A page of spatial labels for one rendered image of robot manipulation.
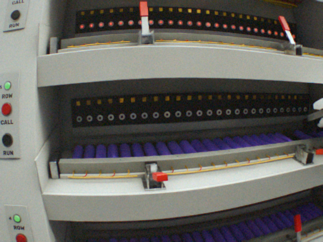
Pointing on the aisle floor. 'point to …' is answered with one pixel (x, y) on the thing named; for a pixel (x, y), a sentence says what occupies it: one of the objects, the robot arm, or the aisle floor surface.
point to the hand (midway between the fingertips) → (315, 124)
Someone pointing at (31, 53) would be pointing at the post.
